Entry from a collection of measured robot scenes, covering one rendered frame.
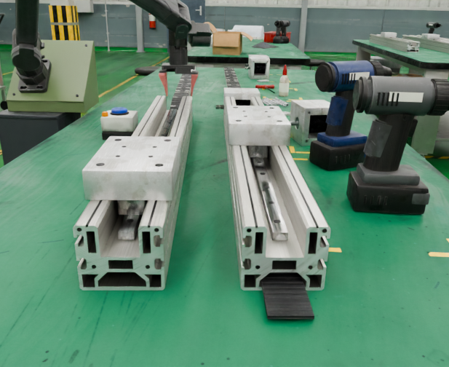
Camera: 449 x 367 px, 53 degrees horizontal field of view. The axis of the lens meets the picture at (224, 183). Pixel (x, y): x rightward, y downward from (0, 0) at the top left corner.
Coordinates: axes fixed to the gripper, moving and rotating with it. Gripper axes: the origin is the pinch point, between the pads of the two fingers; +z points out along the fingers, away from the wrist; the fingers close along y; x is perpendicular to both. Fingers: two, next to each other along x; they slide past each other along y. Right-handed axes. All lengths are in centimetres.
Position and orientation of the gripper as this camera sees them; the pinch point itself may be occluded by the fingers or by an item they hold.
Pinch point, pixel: (179, 93)
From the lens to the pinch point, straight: 146.9
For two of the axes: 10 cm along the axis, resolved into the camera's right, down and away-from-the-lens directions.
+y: 10.0, 0.0, 0.4
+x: -0.3, -3.6, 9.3
